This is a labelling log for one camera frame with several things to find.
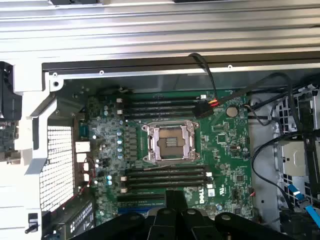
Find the long black expansion slot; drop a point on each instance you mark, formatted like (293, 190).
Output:
(140, 198)

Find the black RAM slot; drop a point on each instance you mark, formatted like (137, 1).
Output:
(150, 187)
(165, 181)
(165, 170)
(162, 104)
(160, 110)
(165, 175)
(160, 115)
(162, 99)

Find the long blue expansion slot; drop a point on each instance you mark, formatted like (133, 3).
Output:
(135, 210)

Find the green Dell motherboard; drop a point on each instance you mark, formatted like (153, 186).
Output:
(225, 150)

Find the silver coin battery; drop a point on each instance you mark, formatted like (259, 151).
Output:
(231, 111)

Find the black power connector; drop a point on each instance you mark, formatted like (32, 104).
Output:
(203, 111)

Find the open metal PC case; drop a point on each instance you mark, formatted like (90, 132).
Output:
(160, 75)

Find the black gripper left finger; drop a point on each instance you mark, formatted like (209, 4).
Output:
(160, 225)

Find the small black latch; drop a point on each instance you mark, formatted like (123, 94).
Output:
(33, 220)

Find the metal disk bay cage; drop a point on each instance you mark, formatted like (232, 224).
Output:
(295, 155)

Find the metal CPU socket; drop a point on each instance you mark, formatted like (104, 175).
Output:
(172, 145)

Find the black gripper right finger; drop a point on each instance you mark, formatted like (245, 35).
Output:
(195, 225)

